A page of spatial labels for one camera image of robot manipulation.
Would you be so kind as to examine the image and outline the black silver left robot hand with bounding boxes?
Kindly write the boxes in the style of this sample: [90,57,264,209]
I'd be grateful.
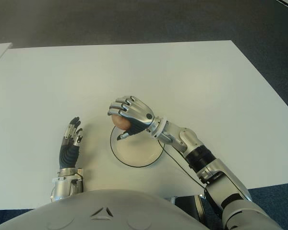
[58,116,84,170]

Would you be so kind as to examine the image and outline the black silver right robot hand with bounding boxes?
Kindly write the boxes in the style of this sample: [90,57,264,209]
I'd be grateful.
[107,95,156,141]

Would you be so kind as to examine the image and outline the brown egg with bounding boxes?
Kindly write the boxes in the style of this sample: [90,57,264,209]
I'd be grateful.
[111,114,132,130]

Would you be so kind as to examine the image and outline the white plate with black rim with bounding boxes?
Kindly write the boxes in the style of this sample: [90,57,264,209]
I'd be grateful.
[109,124,165,168]

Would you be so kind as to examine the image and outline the grey robot torso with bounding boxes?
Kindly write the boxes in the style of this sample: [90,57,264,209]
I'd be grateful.
[0,189,225,230]

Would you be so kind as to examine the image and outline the thin black cable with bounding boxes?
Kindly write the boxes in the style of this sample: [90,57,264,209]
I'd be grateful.
[158,141,207,190]

